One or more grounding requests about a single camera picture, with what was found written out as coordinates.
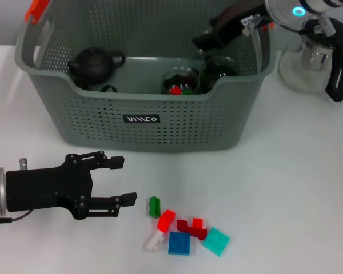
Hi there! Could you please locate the orange basket handle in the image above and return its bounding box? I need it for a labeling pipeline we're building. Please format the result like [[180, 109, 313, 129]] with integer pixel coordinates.
[[25, 0, 275, 31]]

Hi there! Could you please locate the blue flat toy brick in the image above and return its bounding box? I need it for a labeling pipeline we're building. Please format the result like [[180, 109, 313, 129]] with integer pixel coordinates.
[[167, 231, 191, 255]]

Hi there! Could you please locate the dark red toy brick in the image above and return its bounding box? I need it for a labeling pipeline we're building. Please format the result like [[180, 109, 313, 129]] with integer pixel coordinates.
[[192, 218, 208, 240], [176, 219, 196, 234]]

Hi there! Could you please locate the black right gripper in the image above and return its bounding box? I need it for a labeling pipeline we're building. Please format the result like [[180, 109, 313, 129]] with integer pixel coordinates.
[[193, 0, 268, 54]]

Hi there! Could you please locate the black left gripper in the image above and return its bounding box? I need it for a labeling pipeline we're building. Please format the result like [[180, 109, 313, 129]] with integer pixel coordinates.
[[5, 150, 138, 220]]

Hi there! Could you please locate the left gripper cable with plug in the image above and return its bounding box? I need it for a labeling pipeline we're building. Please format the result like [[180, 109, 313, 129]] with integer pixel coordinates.
[[0, 157, 29, 225]]

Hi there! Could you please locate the right gripper cable with plug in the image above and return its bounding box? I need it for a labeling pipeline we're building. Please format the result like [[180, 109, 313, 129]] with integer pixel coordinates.
[[241, 13, 336, 38]]

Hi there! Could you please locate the small black clay teacup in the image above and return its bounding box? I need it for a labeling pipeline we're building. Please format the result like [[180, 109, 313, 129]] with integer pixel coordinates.
[[71, 76, 90, 91]]

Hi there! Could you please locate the glass teapot with black lid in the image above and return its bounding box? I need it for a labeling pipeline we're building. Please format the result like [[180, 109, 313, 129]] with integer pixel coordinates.
[[277, 17, 343, 103]]

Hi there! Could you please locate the gripper cable with plug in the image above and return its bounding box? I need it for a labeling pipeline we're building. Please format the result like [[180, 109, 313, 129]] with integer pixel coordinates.
[[0, 157, 29, 225], [241, 13, 336, 38]]

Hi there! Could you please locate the black clay teapot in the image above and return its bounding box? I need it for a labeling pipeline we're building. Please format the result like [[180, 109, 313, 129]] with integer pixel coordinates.
[[67, 47, 126, 85]]

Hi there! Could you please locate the grey perforated storage basket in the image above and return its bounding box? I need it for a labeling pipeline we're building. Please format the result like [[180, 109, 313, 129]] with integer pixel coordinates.
[[14, 0, 277, 154]]

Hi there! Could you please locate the teal toy brick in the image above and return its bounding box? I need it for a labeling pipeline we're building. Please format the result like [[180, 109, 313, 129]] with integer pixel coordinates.
[[201, 227, 231, 257]]

